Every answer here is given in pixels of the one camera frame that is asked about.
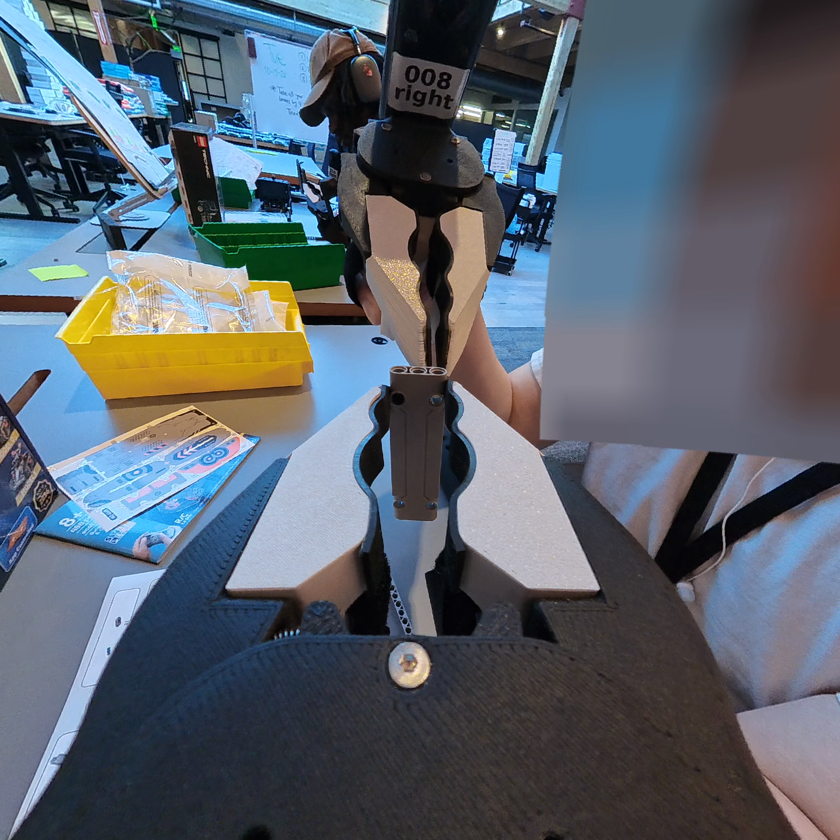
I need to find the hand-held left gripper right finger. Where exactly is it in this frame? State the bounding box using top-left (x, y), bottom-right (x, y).
top-left (425, 381), bottom-right (602, 636)

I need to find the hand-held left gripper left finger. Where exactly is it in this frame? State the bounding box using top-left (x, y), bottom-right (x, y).
top-left (225, 385), bottom-right (389, 636)

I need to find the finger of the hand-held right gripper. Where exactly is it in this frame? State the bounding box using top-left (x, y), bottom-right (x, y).
top-left (433, 207), bottom-right (492, 382)
top-left (364, 193), bottom-right (435, 366)

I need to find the grey perforated building beam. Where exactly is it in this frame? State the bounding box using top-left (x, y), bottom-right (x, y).
top-left (387, 577), bottom-right (416, 635)

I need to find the grey rectangular building piece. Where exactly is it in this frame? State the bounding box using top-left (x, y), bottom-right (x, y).
top-left (388, 365), bottom-right (450, 522)

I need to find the person's right forearm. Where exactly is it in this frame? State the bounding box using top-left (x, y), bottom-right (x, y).
top-left (451, 308), bottom-right (546, 450)

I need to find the grey desk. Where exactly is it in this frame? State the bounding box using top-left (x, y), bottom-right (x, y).
top-left (0, 308), bottom-right (460, 828)

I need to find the green plastic bin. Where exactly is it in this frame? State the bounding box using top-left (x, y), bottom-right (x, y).
top-left (188, 222), bottom-right (347, 291)

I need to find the blue booklet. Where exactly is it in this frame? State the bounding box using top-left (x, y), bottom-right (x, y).
top-left (36, 433), bottom-right (260, 565)

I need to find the whiteboard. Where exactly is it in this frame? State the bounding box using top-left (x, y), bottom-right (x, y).
top-left (244, 29), bottom-right (329, 147)

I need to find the printed sticker sheet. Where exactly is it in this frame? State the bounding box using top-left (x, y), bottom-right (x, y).
top-left (49, 406), bottom-right (257, 532)

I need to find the yellow plastic bin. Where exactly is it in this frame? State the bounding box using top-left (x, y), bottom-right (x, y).
top-left (56, 276), bottom-right (315, 401)

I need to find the heap of clear plastic bags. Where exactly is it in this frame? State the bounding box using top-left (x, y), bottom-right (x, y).
top-left (108, 249), bottom-right (296, 336)

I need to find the black cardboard box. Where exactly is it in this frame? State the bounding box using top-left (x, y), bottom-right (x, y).
top-left (169, 122), bottom-right (224, 227)

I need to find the white instruction manual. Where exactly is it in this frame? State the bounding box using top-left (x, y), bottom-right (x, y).
top-left (26, 570), bottom-right (165, 798)

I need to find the blue robot kit box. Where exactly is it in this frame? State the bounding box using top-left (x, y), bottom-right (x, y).
top-left (0, 392), bottom-right (64, 573)

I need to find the person's white shirt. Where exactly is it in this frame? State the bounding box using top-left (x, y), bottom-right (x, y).
top-left (508, 348), bottom-right (840, 840)

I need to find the brown wooden stick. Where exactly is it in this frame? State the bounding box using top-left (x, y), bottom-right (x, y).
top-left (5, 369), bottom-right (52, 411)

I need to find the wooden easel board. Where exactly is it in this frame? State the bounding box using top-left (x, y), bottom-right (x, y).
top-left (0, 13), bottom-right (175, 221)

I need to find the wood-edged grey table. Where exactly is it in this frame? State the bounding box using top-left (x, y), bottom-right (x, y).
top-left (0, 193), bottom-right (371, 321)

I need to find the black shoulder strap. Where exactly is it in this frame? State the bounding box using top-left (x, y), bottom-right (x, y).
top-left (656, 453), bottom-right (736, 581)
top-left (682, 462), bottom-right (840, 572)

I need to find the white earphone cable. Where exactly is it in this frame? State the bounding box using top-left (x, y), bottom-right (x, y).
top-left (679, 456), bottom-right (775, 592)

